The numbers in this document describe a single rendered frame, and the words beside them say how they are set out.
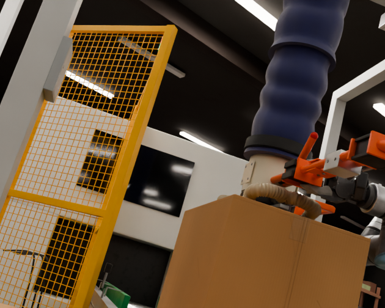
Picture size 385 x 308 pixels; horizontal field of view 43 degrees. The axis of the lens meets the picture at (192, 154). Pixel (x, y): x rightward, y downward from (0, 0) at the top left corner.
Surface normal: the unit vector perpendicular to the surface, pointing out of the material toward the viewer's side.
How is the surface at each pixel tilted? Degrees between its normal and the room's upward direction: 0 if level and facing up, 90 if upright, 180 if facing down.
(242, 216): 91
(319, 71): 76
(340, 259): 91
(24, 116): 90
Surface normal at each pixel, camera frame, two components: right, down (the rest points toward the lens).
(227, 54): 0.61, -0.05
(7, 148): 0.23, -0.20
